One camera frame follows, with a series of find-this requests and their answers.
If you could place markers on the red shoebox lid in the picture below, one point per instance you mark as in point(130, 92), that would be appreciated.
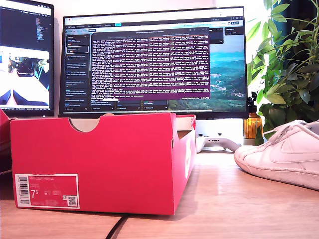
point(4, 129)

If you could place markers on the dark teal curtain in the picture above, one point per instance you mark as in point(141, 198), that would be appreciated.
point(299, 10)

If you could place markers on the large black computer monitor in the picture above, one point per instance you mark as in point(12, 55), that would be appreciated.
point(149, 62)

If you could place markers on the green leafy houseplant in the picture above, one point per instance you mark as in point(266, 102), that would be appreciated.
point(289, 82)

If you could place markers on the small black computer monitor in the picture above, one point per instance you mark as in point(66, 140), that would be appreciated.
point(25, 30)

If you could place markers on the red cardboard shoebox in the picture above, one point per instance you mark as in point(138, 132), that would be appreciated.
point(112, 161)

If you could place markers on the white leather sneaker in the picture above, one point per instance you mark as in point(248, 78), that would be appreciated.
point(281, 156)

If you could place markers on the amber pump bottle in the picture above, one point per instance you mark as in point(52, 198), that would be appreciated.
point(252, 127)

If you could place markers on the white game controller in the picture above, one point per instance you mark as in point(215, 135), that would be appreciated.
point(219, 143)

